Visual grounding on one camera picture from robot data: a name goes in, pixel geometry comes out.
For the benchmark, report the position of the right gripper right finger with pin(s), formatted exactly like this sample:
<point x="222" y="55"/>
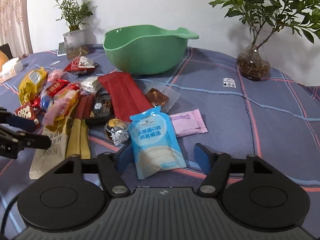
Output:
<point x="215" y="166"/>

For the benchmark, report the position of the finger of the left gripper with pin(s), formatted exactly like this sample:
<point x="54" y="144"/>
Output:
<point x="37" y="141"/>
<point x="16" y="121"/>

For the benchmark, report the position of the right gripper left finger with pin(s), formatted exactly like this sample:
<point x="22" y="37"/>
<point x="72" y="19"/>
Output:
<point x="111" y="167"/>

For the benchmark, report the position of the light blue jelly pouch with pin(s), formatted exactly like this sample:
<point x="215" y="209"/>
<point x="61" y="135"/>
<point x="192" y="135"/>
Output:
<point x="154" y="143"/>

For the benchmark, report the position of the blue Lindor chocolate ball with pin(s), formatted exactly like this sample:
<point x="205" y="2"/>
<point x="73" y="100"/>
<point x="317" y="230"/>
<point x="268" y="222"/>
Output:
<point x="118" y="131"/>

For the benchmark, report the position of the black snack bar packet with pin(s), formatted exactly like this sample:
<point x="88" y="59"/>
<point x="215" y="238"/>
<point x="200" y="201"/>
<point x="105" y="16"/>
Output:
<point x="102" y="110"/>

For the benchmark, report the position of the red small snack packet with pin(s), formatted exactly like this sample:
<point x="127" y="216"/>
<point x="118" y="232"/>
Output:
<point x="27" y="111"/>

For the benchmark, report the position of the white paper snack bag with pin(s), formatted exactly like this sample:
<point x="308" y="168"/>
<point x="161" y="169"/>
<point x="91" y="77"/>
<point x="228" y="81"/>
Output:
<point x="45" y="160"/>

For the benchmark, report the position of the yellow chip bag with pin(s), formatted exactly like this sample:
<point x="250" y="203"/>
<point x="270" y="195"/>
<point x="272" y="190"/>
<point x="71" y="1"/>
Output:
<point x="32" y="85"/>

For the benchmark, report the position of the pink wrapper packet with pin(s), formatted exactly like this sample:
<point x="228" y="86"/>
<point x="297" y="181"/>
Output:
<point x="188" y="123"/>

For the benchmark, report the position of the yellow pink snack bag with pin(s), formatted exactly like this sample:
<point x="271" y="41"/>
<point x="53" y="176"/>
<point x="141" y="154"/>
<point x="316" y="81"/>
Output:
<point x="63" y="101"/>

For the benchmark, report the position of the tissue pack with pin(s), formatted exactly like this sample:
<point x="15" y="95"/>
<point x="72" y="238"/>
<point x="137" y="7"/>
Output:
<point x="10" y="69"/>

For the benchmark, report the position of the yellow long stick packet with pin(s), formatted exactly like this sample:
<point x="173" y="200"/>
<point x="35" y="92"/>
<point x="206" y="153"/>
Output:
<point x="78" y="140"/>

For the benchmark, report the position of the pink small candy packet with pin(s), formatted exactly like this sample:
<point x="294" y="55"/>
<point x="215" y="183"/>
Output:
<point x="55" y="74"/>

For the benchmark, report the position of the red hawthorn cake packet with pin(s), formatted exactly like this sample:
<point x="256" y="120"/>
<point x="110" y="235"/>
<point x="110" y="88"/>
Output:
<point x="85" y="106"/>

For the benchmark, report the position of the white digital clock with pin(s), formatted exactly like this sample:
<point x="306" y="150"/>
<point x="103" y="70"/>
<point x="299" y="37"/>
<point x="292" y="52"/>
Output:
<point x="61" y="51"/>

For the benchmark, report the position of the long red flat packet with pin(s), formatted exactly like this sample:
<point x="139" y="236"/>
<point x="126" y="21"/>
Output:
<point x="127" y="98"/>

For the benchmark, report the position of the white nougat candy packet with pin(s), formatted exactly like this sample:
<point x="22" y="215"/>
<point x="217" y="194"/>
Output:
<point x="91" y="84"/>

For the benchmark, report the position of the pink curtain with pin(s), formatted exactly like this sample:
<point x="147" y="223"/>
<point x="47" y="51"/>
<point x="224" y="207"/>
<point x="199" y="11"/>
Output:
<point x="14" y="27"/>

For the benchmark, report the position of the brown candy clear packet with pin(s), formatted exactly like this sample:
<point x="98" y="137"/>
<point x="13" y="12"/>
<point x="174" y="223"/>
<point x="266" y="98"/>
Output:
<point x="161" y="95"/>

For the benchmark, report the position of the red and white snack bag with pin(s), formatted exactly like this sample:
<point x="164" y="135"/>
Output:
<point x="81" y="65"/>

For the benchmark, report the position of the feathery plant in clear cup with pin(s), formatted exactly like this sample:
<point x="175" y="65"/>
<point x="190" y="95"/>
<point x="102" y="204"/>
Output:
<point x="75" y="13"/>

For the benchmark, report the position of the green plastic bowl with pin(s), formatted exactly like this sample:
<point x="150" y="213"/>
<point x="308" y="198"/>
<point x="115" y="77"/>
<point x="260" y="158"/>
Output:
<point x="146" y="49"/>

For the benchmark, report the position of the leafy plant in glass vase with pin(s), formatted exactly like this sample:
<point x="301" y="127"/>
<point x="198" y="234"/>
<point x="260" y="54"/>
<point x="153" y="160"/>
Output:
<point x="265" y="18"/>

